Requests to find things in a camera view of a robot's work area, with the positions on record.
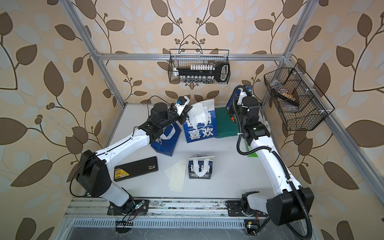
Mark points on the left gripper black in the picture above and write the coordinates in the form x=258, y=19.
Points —
x=180, y=118

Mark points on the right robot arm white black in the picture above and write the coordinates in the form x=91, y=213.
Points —
x=291, y=202

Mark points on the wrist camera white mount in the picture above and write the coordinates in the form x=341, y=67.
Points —
x=243, y=92
x=181, y=103

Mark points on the green white tissue pack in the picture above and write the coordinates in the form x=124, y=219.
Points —
x=249, y=148

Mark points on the white receipt paper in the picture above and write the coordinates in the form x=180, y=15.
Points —
x=202, y=109

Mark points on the small blue white bag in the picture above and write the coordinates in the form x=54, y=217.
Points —
x=200, y=167

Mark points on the wall wire basket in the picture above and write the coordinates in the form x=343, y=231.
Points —
x=314, y=107
x=186, y=57

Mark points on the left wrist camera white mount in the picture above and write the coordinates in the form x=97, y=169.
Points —
x=181, y=103

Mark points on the back wall wire basket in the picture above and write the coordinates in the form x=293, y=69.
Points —
x=186, y=57

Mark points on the black socket tool set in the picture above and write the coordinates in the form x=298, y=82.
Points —
x=211, y=73

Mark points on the pale yellow receipt sheet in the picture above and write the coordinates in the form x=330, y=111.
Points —
x=176, y=175

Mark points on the black flat box yellow label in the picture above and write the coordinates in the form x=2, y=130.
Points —
x=136, y=169

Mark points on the large blue white tote bag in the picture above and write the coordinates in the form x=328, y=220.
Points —
x=196, y=132

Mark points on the right wall wire basket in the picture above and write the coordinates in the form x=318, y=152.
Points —
x=314, y=107

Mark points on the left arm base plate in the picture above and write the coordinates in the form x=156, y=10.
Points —
x=131, y=207

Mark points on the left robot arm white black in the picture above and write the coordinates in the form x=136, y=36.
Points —
x=93, y=169

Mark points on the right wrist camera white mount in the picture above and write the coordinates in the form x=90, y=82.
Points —
x=243, y=92

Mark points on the aluminium rail front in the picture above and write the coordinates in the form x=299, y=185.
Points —
x=164, y=213

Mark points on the dark brush in basket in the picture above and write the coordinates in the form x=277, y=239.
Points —
x=284, y=98

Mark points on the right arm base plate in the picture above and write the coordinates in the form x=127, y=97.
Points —
x=238, y=209

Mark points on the blue stapler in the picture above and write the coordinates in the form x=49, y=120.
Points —
x=233, y=102

